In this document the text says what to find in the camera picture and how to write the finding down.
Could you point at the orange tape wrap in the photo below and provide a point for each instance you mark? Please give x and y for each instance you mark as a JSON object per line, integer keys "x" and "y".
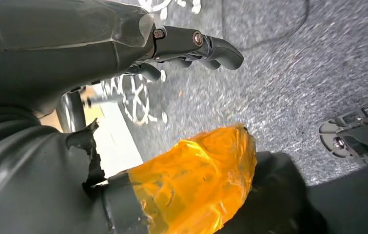
{"x": 196, "y": 181}

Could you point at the grey desk leg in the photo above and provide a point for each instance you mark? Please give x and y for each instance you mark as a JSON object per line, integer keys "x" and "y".
{"x": 72, "y": 111}

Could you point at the black robot leg shell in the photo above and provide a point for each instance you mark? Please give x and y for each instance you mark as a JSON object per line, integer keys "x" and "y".
{"x": 284, "y": 200}

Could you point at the grey robot foot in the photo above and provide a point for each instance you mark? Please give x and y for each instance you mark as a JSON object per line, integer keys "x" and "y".
{"x": 342, "y": 142}

